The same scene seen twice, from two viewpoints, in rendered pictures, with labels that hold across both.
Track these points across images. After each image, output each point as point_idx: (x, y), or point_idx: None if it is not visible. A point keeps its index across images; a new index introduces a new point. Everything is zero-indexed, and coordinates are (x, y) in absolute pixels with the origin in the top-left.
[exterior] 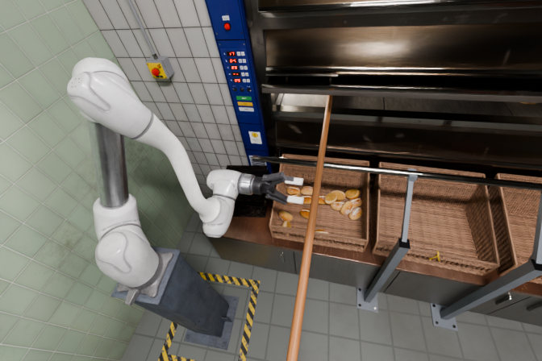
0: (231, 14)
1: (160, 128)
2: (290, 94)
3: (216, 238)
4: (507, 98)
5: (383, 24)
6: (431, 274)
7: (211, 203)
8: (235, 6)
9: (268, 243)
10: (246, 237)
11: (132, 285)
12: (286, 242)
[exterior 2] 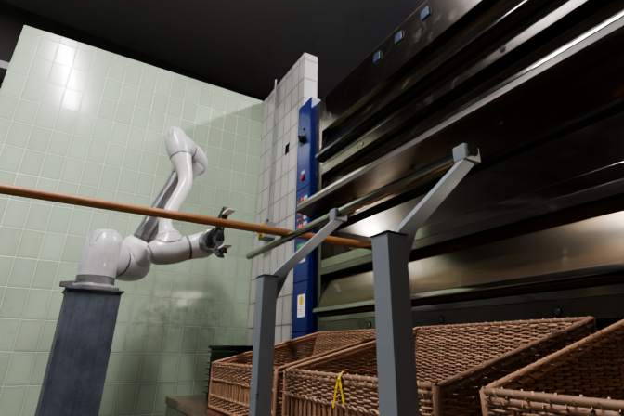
0: (305, 168)
1: (185, 159)
2: None
3: (169, 415)
4: (453, 118)
5: (383, 133)
6: None
7: (172, 227)
8: (308, 161)
9: (194, 408)
10: (188, 403)
11: (78, 269)
12: (212, 411)
